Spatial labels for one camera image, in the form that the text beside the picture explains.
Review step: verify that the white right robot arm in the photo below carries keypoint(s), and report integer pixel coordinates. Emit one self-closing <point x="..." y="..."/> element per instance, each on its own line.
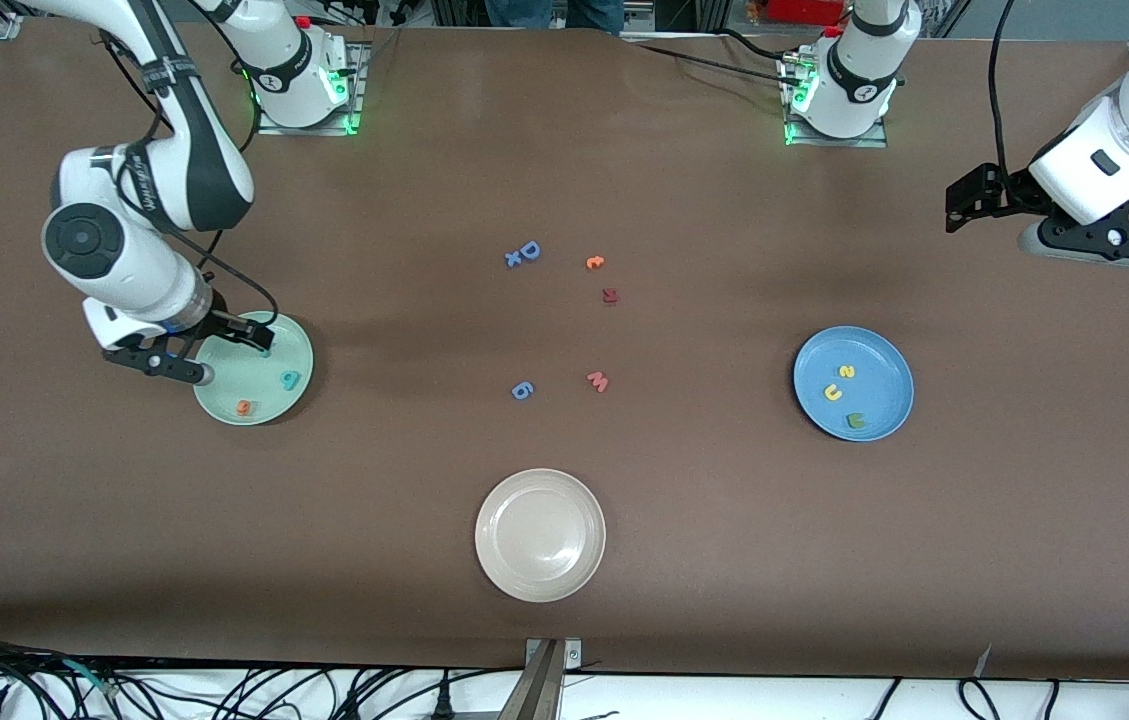
<point x="114" y="260"/>

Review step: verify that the grey metal bar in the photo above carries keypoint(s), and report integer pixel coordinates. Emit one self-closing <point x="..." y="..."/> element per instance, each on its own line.
<point x="534" y="695"/>

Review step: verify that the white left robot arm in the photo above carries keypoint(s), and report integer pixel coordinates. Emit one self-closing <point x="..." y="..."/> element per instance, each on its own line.
<point x="1124" y="150"/>

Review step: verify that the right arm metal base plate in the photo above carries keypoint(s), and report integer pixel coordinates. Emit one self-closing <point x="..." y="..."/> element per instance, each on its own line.
<point x="356" y="110"/>

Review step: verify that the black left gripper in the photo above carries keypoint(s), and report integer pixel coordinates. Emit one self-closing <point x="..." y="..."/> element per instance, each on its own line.
<point x="1008" y="189"/>

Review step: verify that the silver metal bracket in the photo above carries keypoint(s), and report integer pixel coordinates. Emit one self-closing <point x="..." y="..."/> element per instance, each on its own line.
<point x="572" y="655"/>

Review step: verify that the blue magnet letter D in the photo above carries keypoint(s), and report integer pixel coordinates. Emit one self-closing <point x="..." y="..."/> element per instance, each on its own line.
<point x="529" y="250"/>

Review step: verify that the black power plug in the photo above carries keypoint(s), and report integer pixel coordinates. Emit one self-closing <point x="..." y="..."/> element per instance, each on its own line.
<point x="443" y="705"/>

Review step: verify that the beige plate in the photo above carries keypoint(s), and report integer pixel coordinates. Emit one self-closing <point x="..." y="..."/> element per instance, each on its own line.
<point x="540" y="535"/>

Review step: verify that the brown table cover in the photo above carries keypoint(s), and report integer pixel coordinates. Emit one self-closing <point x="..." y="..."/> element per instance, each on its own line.
<point x="564" y="150"/>

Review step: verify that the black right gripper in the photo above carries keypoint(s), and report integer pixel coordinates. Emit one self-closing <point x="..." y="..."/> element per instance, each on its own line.
<point x="222" y="324"/>

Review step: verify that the blue magnet letter g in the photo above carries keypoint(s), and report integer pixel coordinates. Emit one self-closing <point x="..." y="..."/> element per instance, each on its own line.
<point x="522" y="390"/>

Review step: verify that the blue plate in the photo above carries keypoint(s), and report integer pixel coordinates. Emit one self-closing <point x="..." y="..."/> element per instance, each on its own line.
<point x="879" y="395"/>

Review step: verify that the light green plate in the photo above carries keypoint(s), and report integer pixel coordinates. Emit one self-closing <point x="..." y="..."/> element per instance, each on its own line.
<point x="254" y="385"/>

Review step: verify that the teal magnet letter p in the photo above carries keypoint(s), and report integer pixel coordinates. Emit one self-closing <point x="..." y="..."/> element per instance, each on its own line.
<point x="292" y="379"/>

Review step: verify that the yellow magnet letter u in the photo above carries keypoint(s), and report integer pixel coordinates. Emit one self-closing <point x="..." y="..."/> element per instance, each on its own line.
<point x="832" y="392"/>

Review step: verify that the red box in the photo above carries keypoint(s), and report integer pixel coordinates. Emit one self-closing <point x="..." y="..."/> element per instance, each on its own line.
<point x="804" y="10"/>

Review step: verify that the pink magnet letter w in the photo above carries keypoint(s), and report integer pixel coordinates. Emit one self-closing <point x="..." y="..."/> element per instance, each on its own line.
<point x="598" y="381"/>

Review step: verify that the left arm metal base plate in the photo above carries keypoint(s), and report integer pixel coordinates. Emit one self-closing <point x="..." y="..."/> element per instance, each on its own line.
<point x="854" y="142"/>

